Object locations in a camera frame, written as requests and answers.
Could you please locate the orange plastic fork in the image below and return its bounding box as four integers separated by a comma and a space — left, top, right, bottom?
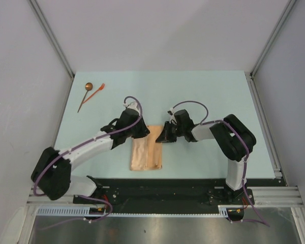
83, 83, 105, 103

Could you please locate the orange cloth napkin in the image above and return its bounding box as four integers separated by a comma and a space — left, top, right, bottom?
130, 125, 163, 171

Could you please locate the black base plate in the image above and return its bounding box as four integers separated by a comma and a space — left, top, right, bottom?
73, 178, 254, 215

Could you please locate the copper spoon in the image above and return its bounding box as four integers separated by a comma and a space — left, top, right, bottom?
77, 82, 93, 113

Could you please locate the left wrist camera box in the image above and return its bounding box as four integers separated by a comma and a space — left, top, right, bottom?
123, 102, 140, 112

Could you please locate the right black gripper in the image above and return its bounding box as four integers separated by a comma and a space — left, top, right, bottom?
156, 120, 185, 143

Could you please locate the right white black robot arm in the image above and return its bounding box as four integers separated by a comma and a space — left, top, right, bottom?
156, 109, 256, 204

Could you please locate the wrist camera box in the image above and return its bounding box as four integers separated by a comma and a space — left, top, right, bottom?
123, 102, 140, 112
167, 108, 177, 125

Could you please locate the right aluminium frame post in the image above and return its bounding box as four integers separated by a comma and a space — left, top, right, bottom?
249, 0, 298, 79

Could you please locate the slotted cable duct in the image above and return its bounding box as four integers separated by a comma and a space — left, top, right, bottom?
37, 206, 243, 218

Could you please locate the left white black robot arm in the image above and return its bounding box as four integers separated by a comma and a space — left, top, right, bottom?
31, 108, 150, 203

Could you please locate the left aluminium frame post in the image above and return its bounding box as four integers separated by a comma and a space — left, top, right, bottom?
27, 0, 75, 80

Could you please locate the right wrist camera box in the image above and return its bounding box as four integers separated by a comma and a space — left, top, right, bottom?
167, 108, 177, 125

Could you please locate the aluminium frame post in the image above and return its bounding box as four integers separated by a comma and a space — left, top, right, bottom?
249, 0, 298, 79
27, 0, 75, 80

